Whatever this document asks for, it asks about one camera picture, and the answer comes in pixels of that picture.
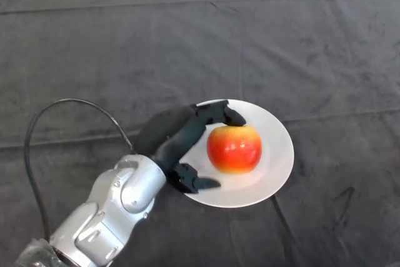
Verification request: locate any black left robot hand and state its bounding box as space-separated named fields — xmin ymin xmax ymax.
xmin=133 ymin=99 xmax=247 ymax=194

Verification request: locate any red yellow apple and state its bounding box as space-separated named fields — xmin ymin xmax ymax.
xmin=206 ymin=124 xmax=263 ymax=174

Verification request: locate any white round plate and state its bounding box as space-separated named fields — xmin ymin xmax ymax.
xmin=182 ymin=99 xmax=295 ymax=208

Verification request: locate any black cloth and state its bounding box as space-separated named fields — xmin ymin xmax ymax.
xmin=0 ymin=0 xmax=400 ymax=267

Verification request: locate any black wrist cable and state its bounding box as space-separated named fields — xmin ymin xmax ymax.
xmin=24 ymin=98 xmax=138 ymax=238

